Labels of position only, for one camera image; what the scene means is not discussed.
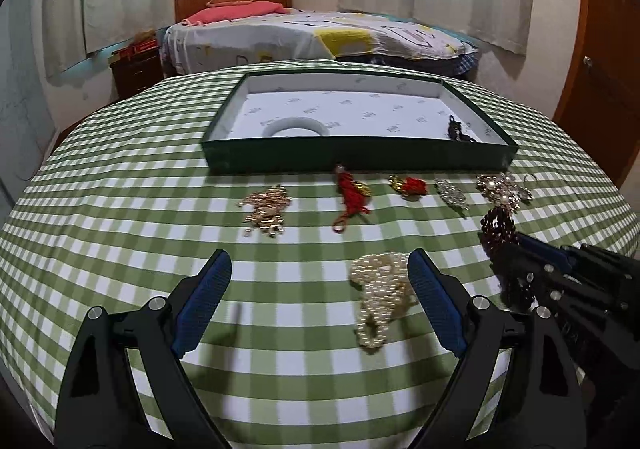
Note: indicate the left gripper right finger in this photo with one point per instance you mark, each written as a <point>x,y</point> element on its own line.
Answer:
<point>540,405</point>

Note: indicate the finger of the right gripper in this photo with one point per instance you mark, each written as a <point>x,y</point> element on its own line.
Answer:
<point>554,256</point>

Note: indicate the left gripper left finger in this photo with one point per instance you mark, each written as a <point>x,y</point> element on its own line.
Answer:
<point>98,403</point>

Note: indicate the gold pearl brooch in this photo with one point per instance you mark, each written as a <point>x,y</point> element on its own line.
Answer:
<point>503,190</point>

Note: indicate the silver crystal brooch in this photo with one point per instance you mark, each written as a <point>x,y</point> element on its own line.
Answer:
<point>451,195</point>

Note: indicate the red rose gold brooch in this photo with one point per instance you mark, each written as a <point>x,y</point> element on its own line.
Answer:
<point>408,187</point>

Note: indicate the red tassel charm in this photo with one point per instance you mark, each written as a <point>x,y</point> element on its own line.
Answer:
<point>356,197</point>

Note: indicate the pale jade bangle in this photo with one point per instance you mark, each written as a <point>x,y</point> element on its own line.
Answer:
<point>295,127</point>

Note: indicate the green jewelry tray box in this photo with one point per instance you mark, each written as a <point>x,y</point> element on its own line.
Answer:
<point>378,122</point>

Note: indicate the brown wooden door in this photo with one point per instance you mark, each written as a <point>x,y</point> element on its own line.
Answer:
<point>599,105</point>

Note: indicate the green checkered tablecloth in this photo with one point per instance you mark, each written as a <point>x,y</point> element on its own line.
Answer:
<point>127,207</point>

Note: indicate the bed with patterned sheet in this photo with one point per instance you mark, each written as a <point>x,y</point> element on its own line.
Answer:
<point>310,35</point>

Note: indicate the glass wardrobe door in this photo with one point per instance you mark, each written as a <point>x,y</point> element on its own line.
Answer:
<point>27,127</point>

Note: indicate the dark wooden nightstand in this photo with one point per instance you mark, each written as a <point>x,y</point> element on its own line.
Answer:
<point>137,72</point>

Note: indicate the red boxes on nightstand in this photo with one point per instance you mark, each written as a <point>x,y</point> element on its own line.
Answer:
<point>142,42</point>

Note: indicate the pink pillow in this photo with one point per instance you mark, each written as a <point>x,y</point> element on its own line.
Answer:
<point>234,12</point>

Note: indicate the orange embroidered cushion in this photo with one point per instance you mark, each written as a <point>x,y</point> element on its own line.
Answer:
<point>227,3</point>

